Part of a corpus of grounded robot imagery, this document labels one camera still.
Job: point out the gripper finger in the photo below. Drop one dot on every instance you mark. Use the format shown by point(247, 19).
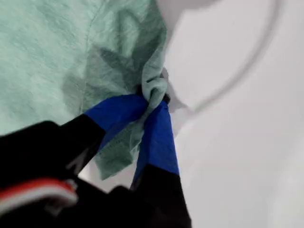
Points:
point(159, 147)
point(111, 114)

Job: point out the pale green T-shirt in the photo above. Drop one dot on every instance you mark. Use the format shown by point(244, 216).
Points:
point(47, 59)

